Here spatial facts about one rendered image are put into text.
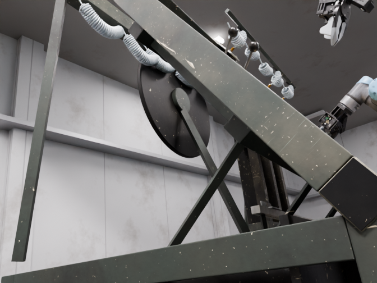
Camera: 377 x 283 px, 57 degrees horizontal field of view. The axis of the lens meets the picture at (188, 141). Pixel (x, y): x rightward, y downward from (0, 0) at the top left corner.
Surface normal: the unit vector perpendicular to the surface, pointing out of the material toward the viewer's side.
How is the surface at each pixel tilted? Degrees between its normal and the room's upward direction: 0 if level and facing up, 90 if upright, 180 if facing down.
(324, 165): 90
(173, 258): 90
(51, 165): 90
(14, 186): 90
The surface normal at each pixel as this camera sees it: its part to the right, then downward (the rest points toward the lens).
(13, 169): 0.74, -0.32
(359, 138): -0.66, -0.22
